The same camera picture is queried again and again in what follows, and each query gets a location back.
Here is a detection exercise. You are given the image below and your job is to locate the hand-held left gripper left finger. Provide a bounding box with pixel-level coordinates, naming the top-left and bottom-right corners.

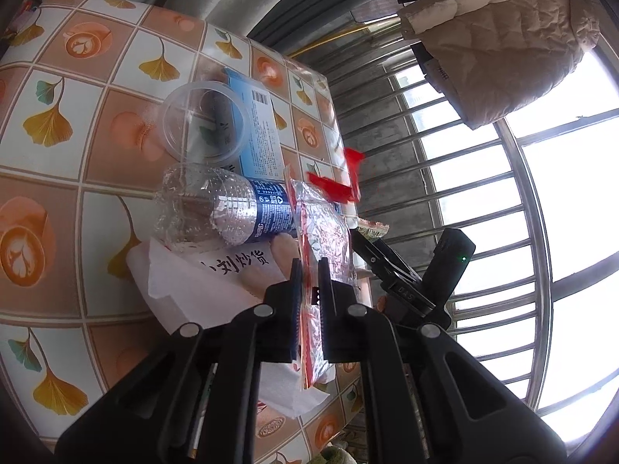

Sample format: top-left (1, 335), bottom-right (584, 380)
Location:
top-left (55, 257), bottom-right (305, 464)

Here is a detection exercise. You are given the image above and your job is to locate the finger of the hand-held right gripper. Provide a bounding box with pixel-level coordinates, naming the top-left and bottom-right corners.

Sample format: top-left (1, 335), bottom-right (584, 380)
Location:
top-left (349, 229), bottom-right (421, 295)

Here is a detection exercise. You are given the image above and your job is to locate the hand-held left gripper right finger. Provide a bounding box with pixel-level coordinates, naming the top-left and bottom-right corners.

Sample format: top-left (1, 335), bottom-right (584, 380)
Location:
top-left (316, 257), bottom-right (566, 464)

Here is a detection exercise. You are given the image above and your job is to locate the silver foil snack wrapper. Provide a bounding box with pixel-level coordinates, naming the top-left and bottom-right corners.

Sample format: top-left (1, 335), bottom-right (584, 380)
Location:
top-left (285, 167), bottom-right (359, 390)

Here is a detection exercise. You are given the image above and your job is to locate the white printed paper bag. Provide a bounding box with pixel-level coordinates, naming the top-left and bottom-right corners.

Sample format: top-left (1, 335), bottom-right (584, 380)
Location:
top-left (127, 237), bottom-right (334, 419)

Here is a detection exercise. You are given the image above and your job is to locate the clear plastic bottle blue label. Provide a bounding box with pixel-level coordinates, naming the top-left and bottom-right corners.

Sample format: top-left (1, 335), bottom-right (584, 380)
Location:
top-left (154, 163), bottom-right (297, 252)

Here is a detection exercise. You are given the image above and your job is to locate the metal window grille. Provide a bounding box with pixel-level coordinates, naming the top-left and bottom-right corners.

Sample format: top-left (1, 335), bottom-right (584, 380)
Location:
top-left (333, 48), bottom-right (619, 445)

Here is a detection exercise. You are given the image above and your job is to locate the red plastic wrapper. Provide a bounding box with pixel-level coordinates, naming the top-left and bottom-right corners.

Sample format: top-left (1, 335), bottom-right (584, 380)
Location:
top-left (307, 147), bottom-right (366, 204)

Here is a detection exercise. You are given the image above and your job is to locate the light blue carton box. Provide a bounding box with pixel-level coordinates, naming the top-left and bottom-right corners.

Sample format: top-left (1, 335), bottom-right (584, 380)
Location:
top-left (222, 68), bottom-right (286, 182)

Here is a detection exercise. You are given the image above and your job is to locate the clear plastic cup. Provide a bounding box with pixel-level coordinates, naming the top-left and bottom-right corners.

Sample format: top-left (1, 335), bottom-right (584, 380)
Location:
top-left (159, 82), bottom-right (252, 162)

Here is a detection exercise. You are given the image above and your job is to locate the yellow pipe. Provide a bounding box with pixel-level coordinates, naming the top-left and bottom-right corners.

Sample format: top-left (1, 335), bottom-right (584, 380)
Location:
top-left (290, 22), bottom-right (402, 59)

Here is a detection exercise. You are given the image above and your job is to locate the beige down jacket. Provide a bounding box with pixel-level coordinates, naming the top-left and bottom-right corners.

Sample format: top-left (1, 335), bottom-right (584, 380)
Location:
top-left (387, 0), bottom-right (603, 130)

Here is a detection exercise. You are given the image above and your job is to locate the leaf print tablecloth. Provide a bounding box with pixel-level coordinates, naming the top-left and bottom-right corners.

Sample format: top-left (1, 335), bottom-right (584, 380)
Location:
top-left (0, 0), bottom-right (368, 464)

